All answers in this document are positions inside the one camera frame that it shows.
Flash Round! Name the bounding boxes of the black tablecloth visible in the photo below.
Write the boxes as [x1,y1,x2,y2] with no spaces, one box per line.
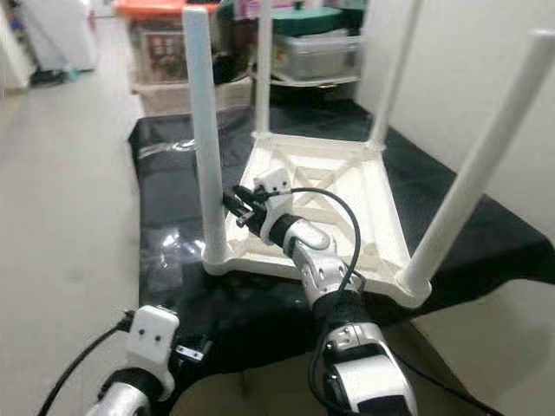
[126,95,555,408]

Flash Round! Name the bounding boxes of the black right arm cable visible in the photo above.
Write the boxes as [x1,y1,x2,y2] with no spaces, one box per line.
[282,186,504,416]

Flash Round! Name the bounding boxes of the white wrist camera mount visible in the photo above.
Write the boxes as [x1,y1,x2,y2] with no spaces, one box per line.
[126,305,180,382]
[253,167,294,239]

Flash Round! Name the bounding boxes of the orange-lidded clear storage bin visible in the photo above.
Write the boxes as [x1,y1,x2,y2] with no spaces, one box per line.
[113,0,192,88]

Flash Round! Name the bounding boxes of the beige patterned cover cloth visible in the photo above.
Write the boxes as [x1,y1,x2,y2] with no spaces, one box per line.
[134,82,209,118]

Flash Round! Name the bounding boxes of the green-lidded clear storage bin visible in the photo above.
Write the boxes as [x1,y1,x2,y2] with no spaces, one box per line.
[269,4,365,83]

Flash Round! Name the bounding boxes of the white plastic table leg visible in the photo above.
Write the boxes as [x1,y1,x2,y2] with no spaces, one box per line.
[366,0,426,150]
[397,29,555,296]
[182,7,231,268]
[253,0,274,140]

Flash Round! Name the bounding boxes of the clear tape cross patch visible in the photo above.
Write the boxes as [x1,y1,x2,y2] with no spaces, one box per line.
[143,227,213,296]

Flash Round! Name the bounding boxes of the clear crumpled tape strip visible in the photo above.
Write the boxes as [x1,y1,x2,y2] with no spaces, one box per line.
[139,139,196,159]

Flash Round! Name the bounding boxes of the white household appliance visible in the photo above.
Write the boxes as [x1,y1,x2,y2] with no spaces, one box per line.
[22,0,98,75]

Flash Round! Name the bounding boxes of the black round wok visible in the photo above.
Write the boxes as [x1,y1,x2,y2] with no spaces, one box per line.
[247,74,361,105]

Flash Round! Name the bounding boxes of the mop with green head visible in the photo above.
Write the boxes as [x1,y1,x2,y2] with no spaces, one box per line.
[30,68,75,86]

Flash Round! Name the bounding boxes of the white plastic table top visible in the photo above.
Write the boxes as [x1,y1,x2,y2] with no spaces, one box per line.
[204,132,434,310]

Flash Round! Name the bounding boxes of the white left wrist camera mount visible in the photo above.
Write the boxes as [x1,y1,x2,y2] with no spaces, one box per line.
[126,305,180,382]

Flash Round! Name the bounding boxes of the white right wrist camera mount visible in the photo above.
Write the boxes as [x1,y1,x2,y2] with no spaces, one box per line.
[253,167,294,239]

